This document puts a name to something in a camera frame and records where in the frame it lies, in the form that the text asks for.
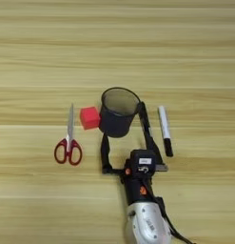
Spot red cube block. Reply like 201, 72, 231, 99
79, 106, 102, 131

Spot red handled scissors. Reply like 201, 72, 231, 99
53, 103, 83, 167

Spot black pen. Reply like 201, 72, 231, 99
136, 101, 155, 142

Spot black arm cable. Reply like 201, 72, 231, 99
141, 177, 197, 244

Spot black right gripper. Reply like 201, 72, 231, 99
100, 132, 169, 206

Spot white marker with black cap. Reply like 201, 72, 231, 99
157, 105, 174, 158

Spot black mesh pen cup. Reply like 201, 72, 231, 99
98, 87, 142, 139

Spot small black box white label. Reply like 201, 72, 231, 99
129, 149, 157, 174

